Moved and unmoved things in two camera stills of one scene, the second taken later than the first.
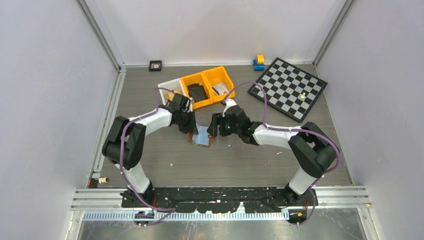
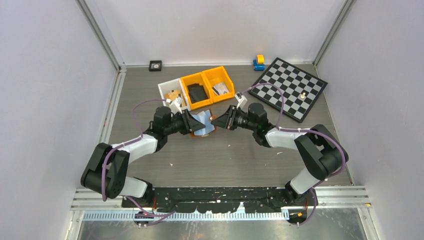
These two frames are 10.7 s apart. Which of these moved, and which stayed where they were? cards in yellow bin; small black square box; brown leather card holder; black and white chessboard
Moved: brown leather card holder
Stayed: cards in yellow bin; black and white chessboard; small black square box
